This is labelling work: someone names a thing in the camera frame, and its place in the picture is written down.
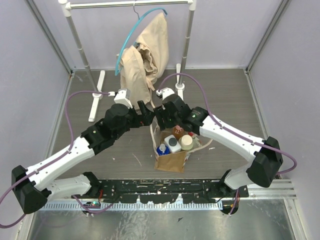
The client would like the canvas tote bag with handles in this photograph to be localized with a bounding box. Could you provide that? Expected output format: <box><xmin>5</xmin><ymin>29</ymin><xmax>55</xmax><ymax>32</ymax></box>
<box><xmin>149</xmin><ymin>121</ymin><xmax>212</xmax><ymax>173</ymax></box>

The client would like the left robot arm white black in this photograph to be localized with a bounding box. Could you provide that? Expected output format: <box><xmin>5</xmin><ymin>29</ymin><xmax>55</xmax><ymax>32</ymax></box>
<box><xmin>11</xmin><ymin>100</ymin><xmax>155</xmax><ymax>214</ymax></box>

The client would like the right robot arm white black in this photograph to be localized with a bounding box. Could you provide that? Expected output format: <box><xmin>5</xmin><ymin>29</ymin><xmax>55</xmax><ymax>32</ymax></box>
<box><xmin>154</xmin><ymin>93</ymin><xmax>283</xmax><ymax>197</ymax></box>

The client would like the pink cap amber bottle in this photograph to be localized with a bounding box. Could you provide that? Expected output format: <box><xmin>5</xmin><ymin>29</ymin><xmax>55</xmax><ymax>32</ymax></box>
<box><xmin>172</xmin><ymin>125</ymin><xmax>187</xmax><ymax>140</ymax></box>

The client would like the white bottle grey cap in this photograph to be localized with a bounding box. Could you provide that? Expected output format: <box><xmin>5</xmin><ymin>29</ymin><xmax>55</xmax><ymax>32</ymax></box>
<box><xmin>164</xmin><ymin>134</ymin><xmax>181</xmax><ymax>154</ymax></box>

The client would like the cream lid green jar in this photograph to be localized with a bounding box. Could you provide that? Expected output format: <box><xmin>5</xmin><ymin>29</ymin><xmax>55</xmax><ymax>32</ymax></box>
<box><xmin>179</xmin><ymin>134</ymin><xmax>194</xmax><ymax>151</ymax></box>

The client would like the blue bottle white pump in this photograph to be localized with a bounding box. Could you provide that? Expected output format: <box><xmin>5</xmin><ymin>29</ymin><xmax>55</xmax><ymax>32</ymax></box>
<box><xmin>156</xmin><ymin>143</ymin><xmax>171</xmax><ymax>156</ymax></box>

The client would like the beige cloth garment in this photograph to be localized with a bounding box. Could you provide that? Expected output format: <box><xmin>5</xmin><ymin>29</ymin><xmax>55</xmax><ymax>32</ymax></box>
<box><xmin>118</xmin><ymin>12</ymin><xmax>169</xmax><ymax>109</ymax></box>

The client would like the blue clothes hanger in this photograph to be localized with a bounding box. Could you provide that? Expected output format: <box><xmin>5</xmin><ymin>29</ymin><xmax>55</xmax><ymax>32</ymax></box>
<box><xmin>114</xmin><ymin>7</ymin><xmax>168</xmax><ymax>76</ymax></box>

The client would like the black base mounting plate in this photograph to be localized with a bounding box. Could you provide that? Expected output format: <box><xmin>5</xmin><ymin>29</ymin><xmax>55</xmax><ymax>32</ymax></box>
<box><xmin>76</xmin><ymin>179</ymin><xmax>236</xmax><ymax>204</ymax></box>

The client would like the small green led board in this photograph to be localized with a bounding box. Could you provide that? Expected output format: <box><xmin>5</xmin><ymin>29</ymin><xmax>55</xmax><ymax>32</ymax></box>
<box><xmin>84</xmin><ymin>201</ymin><xmax>101</xmax><ymax>209</ymax></box>

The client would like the white metal clothes rack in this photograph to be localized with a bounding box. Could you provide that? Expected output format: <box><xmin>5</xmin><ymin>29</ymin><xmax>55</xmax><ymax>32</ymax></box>
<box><xmin>58</xmin><ymin>0</ymin><xmax>197</xmax><ymax>123</ymax></box>

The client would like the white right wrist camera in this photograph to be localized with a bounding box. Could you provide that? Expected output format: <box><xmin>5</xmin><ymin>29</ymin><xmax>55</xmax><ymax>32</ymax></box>
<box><xmin>155</xmin><ymin>87</ymin><xmax>175</xmax><ymax>100</ymax></box>

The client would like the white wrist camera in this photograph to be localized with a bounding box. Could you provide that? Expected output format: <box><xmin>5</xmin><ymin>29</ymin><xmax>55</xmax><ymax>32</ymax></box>
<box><xmin>108</xmin><ymin>88</ymin><xmax>133</xmax><ymax>109</ymax></box>
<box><xmin>155</xmin><ymin>87</ymin><xmax>175</xmax><ymax>100</ymax></box>

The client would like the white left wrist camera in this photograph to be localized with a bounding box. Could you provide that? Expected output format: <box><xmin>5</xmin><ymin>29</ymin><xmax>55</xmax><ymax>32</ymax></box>
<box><xmin>108</xmin><ymin>88</ymin><xmax>133</xmax><ymax>109</ymax></box>

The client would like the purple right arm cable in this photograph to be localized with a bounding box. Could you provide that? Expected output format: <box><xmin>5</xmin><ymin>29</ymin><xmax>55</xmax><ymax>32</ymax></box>
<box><xmin>156</xmin><ymin>73</ymin><xmax>298</xmax><ymax>216</ymax></box>

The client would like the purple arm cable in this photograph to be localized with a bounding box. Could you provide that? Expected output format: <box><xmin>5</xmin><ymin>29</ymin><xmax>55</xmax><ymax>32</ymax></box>
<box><xmin>0</xmin><ymin>91</ymin><xmax>112</xmax><ymax>230</ymax></box>
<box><xmin>156</xmin><ymin>73</ymin><xmax>298</xmax><ymax>216</ymax></box>

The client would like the white slotted cable duct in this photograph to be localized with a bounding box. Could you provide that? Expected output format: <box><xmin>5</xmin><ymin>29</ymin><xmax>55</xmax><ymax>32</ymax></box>
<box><xmin>51</xmin><ymin>201</ymin><xmax>223</xmax><ymax>211</ymax></box>

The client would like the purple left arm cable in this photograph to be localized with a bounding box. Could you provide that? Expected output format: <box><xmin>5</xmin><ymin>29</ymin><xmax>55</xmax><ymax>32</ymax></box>
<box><xmin>0</xmin><ymin>91</ymin><xmax>112</xmax><ymax>230</ymax></box>

